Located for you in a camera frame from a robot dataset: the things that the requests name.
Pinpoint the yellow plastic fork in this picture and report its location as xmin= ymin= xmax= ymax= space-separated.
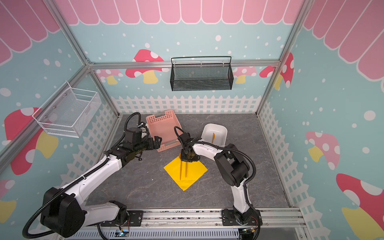
xmin=183 ymin=162 xmax=188 ymax=179

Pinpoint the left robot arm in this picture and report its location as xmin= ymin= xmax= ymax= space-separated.
xmin=22 ymin=121 xmax=162 ymax=239

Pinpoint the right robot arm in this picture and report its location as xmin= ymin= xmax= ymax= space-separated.
xmin=181 ymin=141 xmax=263 ymax=229

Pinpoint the yellow paper napkin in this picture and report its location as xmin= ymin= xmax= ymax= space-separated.
xmin=164 ymin=157 xmax=208 ymax=191

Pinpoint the pink perforated basket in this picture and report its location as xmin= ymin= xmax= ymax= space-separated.
xmin=146 ymin=110 xmax=181 ymax=152

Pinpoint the white plastic tray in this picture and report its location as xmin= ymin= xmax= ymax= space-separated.
xmin=201 ymin=124 xmax=228 ymax=147

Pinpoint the black wire wall basket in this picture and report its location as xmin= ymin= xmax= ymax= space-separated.
xmin=170 ymin=56 xmax=234 ymax=91

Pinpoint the white wire wall basket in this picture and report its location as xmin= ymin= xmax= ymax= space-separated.
xmin=32 ymin=82 xmax=102 ymax=138

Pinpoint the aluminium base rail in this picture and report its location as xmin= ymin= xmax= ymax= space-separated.
xmin=68 ymin=207 xmax=307 ymax=240

